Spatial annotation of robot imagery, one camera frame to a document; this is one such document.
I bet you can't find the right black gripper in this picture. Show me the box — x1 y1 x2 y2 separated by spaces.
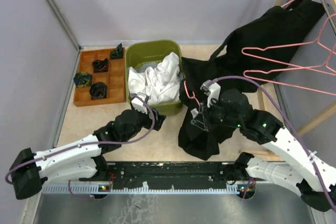
191 97 242 132

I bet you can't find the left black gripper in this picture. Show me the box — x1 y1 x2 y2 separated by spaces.
123 100 165 142

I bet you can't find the white shirt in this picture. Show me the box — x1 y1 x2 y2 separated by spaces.
128 52 181 105

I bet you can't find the black shirt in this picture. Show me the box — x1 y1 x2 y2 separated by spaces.
209 0 326 88
178 56 244 161

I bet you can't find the pink hanger of grey shirt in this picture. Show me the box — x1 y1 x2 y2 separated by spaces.
244 49 335 96

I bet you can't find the pink hanger of white shirt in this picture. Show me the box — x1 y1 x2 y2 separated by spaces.
241 14 335 81

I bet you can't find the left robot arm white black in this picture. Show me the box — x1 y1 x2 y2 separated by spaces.
5 109 166 200

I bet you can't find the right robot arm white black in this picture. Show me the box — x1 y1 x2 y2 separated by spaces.
191 84 335 212

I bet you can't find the pink hanger of black shirt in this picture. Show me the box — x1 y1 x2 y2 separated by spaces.
183 80 201 108

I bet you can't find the orange wooden compartment tray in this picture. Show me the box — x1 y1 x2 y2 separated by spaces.
73 47 125 106

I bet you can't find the rolled black sock bottom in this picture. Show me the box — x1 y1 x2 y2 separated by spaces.
89 82 107 100

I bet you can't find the rolled black sock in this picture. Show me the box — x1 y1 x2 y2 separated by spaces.
109 43 124 60
92 58 109 73
89 82 107 100

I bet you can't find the wooden clothes rack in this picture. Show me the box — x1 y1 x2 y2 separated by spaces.
244 0 336 162

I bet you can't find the green plastic basket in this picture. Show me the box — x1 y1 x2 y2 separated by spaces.
124 39 184 115

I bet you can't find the rolled black sock top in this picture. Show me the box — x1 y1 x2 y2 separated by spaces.
109 43 124 60

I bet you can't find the rolled black sock centre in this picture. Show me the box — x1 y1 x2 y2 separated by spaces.
92 58 109 73

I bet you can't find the rolled dark sock green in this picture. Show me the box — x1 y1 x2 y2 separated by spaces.
73 71 92 88

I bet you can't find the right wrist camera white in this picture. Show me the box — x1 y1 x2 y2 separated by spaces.
200 80 221 108

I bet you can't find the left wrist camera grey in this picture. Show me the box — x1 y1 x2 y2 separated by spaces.
130 92 149 114

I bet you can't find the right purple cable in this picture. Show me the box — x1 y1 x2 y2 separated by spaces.
201 75 336 205

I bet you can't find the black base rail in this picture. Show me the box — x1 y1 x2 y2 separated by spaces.
86 162 249 190

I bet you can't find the white cable duct strip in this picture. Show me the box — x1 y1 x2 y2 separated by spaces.
41 184 258 194

